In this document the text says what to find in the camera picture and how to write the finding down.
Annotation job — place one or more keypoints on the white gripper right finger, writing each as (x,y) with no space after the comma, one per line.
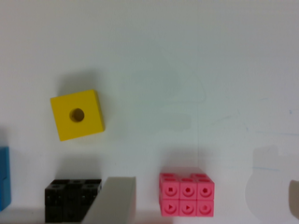
(294,198)

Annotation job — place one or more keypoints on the yellow block with hole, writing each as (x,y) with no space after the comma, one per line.
(77,114)

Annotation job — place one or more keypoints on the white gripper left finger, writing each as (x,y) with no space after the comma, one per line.
(115,204)

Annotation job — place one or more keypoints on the blue block with hole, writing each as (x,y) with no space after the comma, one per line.
(5,187)

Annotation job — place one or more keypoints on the pink cube block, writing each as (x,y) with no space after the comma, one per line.
(186,196)

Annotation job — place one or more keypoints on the black cube block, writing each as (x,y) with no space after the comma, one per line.
(69,200)

